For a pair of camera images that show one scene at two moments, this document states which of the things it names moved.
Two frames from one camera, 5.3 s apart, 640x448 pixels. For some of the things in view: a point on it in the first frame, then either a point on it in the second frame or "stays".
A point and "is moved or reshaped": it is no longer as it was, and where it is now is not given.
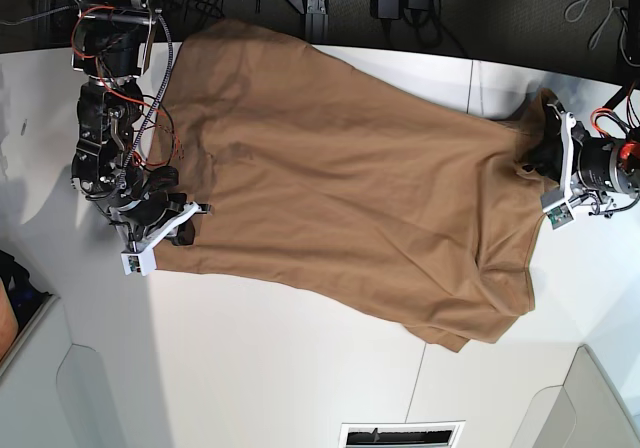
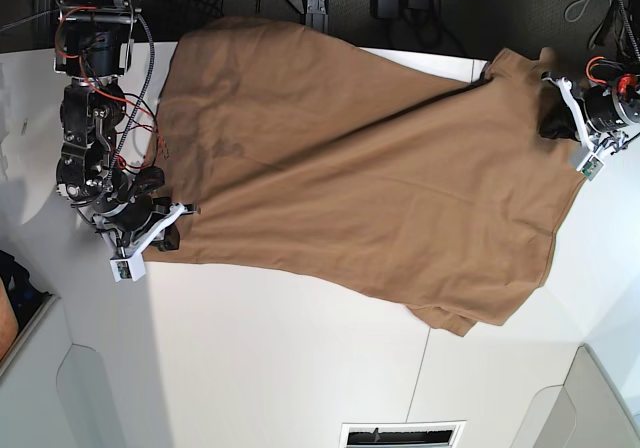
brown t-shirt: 337,180 is moved or reshaped
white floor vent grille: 423,434 stays
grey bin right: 586,411 stays
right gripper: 585,165 -> 604,113
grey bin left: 55,393 stays
